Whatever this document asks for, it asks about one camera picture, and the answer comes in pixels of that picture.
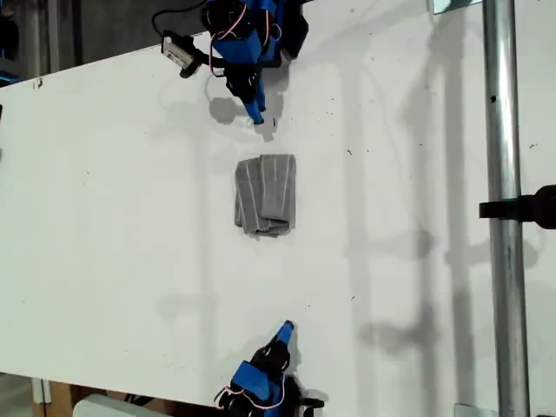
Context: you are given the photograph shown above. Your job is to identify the grey striped towel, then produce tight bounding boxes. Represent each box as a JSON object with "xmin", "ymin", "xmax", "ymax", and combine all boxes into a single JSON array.
[{"xmin": 234, "ymin": 152, "xmax": 299, "ymax": 238}]

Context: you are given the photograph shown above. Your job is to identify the black clamp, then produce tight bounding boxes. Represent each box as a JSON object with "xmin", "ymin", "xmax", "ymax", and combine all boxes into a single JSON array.
[{"xmin": 479, "ymin": 184, "xmax": 556, "ymax": 231}]

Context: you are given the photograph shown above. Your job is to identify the camera black stalk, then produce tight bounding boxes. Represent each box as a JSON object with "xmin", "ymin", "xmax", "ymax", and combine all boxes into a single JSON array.
[{"xmin": 195, "ymin": 50, "xmax": 229, "ymax": 73}]

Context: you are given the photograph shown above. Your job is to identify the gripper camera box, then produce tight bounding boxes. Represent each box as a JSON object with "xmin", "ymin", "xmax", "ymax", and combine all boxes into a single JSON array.
[
  {"xmin": 298, "ymin": 397, "xmax": 325, "ymax": 417},
  {"xmin": 161, "ymin": 30, "xmax": 205, "ymax": 79}
]

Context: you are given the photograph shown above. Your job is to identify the camera black cable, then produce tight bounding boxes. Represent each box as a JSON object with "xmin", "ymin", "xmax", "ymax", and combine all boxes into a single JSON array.
[{"xmin": 150, "ymin": 0, "xmax": 206, "ymax": 36}]

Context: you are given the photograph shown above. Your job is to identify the steel post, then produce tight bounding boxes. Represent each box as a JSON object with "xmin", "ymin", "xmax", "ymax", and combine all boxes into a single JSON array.
[{"xmin": 481, "ymin": 0, "xmax": 532, "ymax": 417}]

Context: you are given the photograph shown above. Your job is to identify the white table leg bracket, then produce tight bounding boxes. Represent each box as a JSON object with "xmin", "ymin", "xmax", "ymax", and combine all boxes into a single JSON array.
[{"xmin": 30, "ymin": 377, "xmax": 53, "ymax": 406}]

